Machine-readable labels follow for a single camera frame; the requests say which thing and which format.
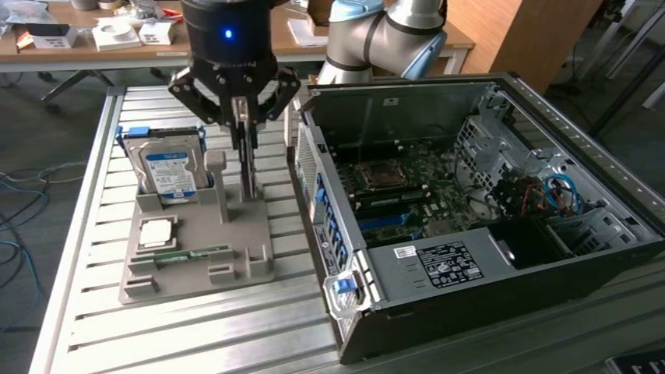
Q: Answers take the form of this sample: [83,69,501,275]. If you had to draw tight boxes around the grey parts rack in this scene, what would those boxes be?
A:
[117,150,277,307]

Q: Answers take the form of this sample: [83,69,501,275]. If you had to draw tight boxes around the grey metal disk bay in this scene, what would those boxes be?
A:
[545,206,640,258]

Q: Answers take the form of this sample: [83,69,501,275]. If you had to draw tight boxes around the small white box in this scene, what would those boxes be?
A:
[139,21,177,47]

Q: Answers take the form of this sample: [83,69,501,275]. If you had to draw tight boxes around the clear plastic bags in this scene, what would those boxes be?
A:
[0,0,56,26]

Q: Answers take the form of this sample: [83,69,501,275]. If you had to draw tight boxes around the perforated metal disk bay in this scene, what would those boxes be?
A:
[451,112,531,196]

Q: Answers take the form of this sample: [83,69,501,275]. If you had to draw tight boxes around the green RAM stick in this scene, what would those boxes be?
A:
[129,244,231,266]

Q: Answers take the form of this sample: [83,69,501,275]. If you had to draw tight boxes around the wooden cabinet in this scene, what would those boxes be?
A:
[445,0,607,94]

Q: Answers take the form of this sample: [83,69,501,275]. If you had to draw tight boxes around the CPU socket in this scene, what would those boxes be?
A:
[352,159,409,190]

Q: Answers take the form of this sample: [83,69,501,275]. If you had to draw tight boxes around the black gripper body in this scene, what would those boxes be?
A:
[181,0,280,126]

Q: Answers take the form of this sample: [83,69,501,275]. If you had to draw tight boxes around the black keyboard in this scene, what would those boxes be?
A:
[605,348,665,374]

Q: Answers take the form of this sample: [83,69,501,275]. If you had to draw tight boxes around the white box with tape roll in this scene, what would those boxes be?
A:
[92,19,143,52]

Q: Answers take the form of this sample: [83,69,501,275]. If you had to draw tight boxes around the coloured power wire bundle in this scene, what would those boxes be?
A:
[493,175,555,217]

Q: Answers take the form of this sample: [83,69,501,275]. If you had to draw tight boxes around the open cardboard box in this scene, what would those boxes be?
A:
[304,0,333,28]

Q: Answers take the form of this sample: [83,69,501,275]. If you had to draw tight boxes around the green graphics card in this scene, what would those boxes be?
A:
[231,96,263,204]

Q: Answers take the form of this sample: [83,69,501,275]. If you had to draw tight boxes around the white box with black lid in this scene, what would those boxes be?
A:
[24,23,79,50]

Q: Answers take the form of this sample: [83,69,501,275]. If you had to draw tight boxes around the wooden desk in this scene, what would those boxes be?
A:
[0,0,477,85]

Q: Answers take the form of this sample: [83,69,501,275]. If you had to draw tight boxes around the black open PC case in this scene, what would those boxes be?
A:
[284,71,665,365]

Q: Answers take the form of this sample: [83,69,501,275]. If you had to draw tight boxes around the hard disk with blue bracket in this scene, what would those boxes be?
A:
[115,122,215,206]

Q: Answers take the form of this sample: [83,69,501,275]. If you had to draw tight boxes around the blue wire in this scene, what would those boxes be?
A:
[540,173,584,217]

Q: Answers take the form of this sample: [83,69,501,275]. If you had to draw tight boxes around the grey power supply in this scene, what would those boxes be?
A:
[363,228,516,305]

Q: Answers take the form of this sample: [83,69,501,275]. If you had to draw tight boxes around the blue case latch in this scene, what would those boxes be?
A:
[332,274,361,297]

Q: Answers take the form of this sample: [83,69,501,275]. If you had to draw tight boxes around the blue expansion slot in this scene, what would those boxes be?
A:
[359,214,415,231]

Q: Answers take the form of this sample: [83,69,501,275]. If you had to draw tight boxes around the silver CPU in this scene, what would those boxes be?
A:
[135,217,181,250]

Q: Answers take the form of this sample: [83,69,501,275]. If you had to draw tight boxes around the green motherboard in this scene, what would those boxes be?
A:
[332,139,500,249]

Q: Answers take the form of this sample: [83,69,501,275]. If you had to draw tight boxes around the white paper stack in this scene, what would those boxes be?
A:
[287,17,329,48]

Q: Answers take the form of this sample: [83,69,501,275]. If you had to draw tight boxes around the grey chipset heatsink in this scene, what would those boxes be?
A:
[428,221,460,238]

